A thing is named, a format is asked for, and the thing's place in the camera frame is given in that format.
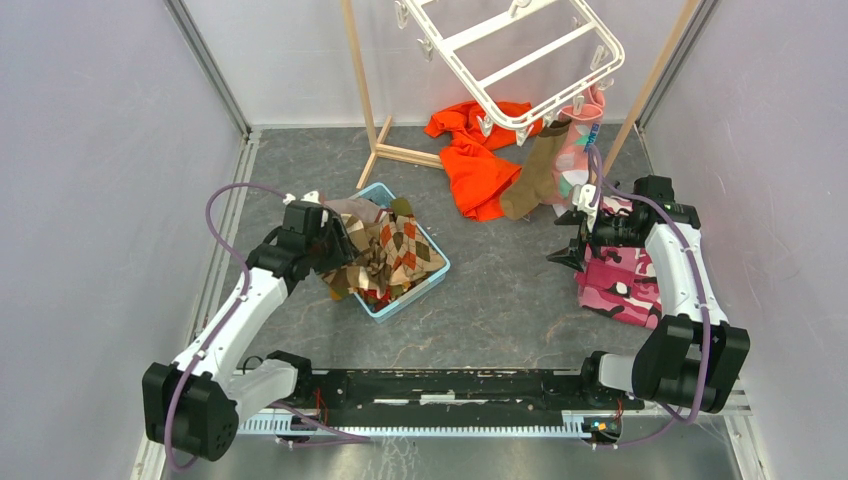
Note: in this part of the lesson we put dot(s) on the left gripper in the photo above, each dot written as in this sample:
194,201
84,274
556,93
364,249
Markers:
344,249

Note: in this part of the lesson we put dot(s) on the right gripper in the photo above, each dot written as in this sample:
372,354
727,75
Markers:
573,255

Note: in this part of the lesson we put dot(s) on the brown tan sock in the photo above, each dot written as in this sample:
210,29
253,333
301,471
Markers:
536,183

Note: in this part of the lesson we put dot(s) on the pink sock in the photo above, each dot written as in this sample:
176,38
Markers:
564,145
593,112

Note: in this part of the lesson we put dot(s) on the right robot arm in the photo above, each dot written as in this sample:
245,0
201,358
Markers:
693,356

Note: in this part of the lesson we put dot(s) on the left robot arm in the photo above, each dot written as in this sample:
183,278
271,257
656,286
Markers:
196,403

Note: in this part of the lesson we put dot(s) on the pile of socks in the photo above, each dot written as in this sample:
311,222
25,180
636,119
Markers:
391,257

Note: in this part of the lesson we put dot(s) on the white clip hanger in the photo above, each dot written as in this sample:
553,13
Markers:
523,62

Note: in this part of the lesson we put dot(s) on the pink camouflage backpack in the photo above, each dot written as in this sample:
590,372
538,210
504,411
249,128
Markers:
620,283

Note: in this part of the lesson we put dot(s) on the light blue basket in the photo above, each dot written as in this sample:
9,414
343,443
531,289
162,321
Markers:
381,195

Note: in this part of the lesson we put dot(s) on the wooden drying rack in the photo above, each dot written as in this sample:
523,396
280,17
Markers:
379,148

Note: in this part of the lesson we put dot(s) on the orange shirt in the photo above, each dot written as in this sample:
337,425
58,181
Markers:
477,176

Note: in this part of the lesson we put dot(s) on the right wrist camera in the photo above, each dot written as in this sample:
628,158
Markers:
586,202

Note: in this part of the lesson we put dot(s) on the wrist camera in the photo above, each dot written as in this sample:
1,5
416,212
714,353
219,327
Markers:
310,205
586,202

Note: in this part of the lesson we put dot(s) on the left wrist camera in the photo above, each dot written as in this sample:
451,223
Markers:
310,205

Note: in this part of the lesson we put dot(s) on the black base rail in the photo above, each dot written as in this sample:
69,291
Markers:
440,400

